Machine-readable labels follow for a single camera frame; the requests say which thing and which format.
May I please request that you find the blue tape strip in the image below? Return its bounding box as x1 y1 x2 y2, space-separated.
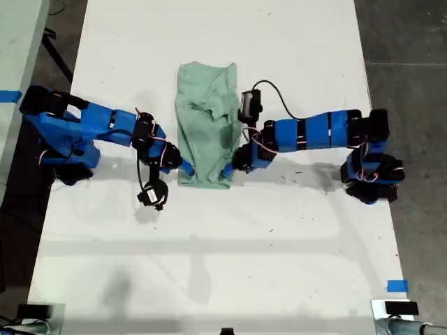
386 279 409 293
0 89 23 103

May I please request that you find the small black box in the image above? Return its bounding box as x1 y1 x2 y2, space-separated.
17 304 55 319
385 301 419 316

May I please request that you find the black camera box silver face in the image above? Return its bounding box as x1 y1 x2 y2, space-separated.
237 89 264 124

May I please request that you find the pale green T-shirt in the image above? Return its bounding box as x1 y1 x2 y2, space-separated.
176 61 245 191

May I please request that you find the black camera box white label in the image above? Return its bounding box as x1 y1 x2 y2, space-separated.
136 179 170 211

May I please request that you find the pale grey side table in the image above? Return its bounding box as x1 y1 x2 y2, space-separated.
0 0 50 205

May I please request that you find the thin black camera cable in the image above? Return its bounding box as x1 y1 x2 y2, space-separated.
68 129 146 193
251 80 303 121

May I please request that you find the black stand leg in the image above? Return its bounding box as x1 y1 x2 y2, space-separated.
41 29 75 83

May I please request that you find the white mounting plate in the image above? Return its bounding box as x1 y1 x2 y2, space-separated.
370 299 420 320

